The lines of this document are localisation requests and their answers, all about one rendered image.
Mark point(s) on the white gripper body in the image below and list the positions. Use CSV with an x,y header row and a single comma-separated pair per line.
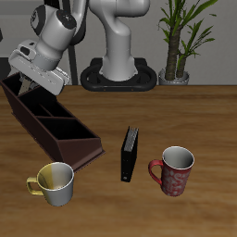
x,y
43,76

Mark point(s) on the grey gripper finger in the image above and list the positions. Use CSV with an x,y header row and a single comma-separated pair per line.
x,y
34,84
24,79

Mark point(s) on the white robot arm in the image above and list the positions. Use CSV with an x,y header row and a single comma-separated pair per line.
x,y
118,46

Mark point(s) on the dark brown desk caddy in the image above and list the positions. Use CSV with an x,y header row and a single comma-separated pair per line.
x,y
61,135

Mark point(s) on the black book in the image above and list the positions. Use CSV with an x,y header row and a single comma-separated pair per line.
x,y
129,157

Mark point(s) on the black pole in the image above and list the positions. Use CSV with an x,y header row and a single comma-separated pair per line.
x,y
73,68

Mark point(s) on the yellow and white mug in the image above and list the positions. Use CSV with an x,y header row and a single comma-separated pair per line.
x,y
58,191

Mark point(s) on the green pot plant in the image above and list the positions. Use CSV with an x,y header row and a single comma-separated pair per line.
x,y
172,46

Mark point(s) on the red patterned mug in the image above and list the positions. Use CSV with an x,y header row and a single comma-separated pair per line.
x,y
174,179

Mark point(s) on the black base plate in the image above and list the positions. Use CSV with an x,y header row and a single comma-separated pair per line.
x,y
145,81

